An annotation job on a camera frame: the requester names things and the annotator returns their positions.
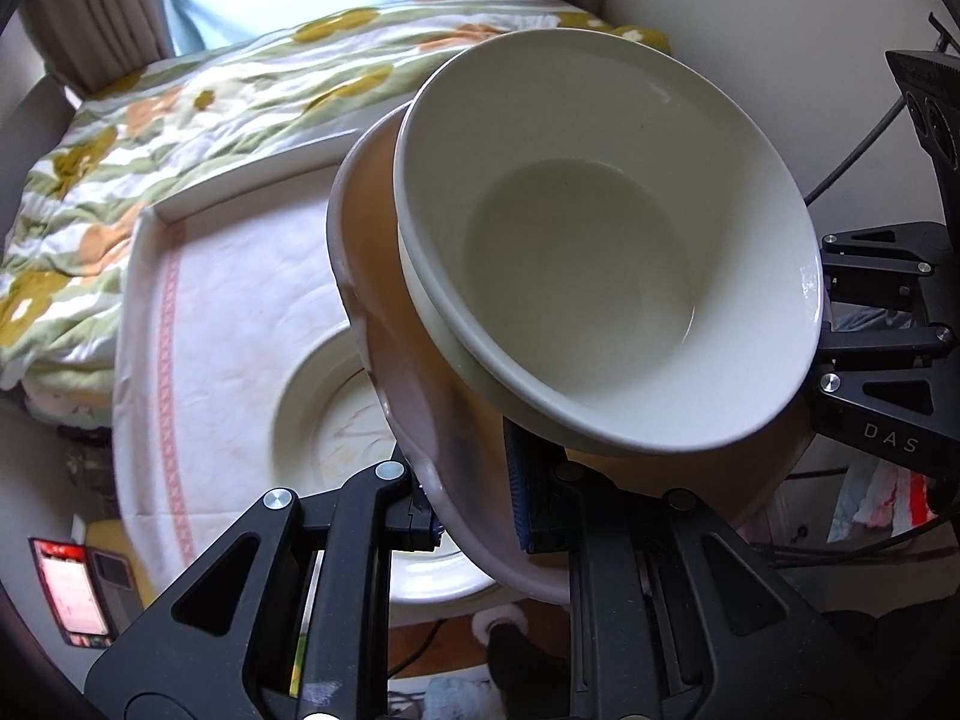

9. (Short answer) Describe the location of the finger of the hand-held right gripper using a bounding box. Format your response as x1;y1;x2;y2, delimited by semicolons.
810;319;960;477
820;221;953;293

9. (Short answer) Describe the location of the large white plate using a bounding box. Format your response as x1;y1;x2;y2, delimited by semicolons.
274;319;515;608

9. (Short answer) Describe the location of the white and red cloth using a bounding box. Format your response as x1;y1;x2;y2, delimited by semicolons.
829;457;942;548

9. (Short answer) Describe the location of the white ribbed bowl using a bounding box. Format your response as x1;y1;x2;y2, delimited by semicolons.
392;28;828;460

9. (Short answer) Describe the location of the black and white fuzzy slipper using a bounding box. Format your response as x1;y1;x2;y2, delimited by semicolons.
471;604;575;720

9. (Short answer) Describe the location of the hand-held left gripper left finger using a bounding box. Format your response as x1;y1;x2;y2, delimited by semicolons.
82;457;443;720

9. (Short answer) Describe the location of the floral quilt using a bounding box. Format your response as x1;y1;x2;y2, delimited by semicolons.
0;0;672;395

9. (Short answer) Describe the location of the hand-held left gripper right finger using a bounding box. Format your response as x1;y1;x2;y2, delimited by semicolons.
502;420;890;720

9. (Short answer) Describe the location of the dark phone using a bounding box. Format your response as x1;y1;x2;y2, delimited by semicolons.
90;547;142;620

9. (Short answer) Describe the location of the white tray with cloth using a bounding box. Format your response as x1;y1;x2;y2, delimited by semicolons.
111;131;365;601

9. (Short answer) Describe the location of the black cable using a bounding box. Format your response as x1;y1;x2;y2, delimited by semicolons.
801;94;905;207

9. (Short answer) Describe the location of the pale floral tablecloth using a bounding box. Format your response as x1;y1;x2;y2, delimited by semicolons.
112;187;398;593

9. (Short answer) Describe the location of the phone with red screen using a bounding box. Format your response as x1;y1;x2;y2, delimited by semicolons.
28;536;115;650

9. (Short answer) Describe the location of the light blue cloth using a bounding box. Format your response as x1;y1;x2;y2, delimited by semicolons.
424;675;500;720

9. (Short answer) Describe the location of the cream bowl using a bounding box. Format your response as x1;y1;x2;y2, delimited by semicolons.
397;232;623;460

